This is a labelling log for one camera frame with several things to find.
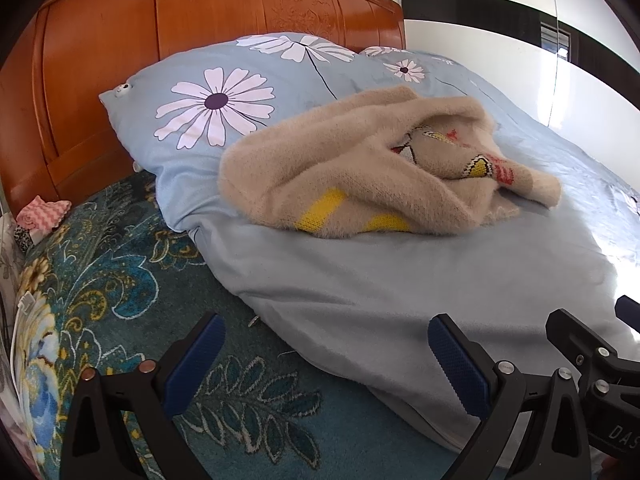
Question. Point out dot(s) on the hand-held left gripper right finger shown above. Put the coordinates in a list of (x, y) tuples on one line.
[(459, 366)]

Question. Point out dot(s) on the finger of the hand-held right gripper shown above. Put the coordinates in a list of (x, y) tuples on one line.
[(629, 310), (575, 332)]

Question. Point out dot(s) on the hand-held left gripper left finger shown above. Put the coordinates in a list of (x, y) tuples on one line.
[(196, 360)]

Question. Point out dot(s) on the beige fuzzy sweater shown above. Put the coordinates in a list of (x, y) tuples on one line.
[(360, 175)]

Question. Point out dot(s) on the teal floral blanket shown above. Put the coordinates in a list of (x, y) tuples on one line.
[(125, 285)]

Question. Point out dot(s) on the blue floral duvet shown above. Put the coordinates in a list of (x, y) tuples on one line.
[(375, 300)]

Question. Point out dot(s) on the white plastic sheet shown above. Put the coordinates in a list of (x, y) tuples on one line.
[(17, 345)]

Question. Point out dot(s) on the black white patterned cloth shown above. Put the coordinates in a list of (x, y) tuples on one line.
[(24, 240)]

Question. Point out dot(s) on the pink white zigzag cloth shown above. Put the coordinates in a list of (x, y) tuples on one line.
[(42, 212)]

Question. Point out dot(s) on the blue floral pillow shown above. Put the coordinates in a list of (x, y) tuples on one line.
[(200, 110)]

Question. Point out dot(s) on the white glossy wardrobe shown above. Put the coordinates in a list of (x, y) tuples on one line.
[(500, 50)]

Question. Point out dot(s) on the wooden headboard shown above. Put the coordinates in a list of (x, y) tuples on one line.
[(100, 60)]

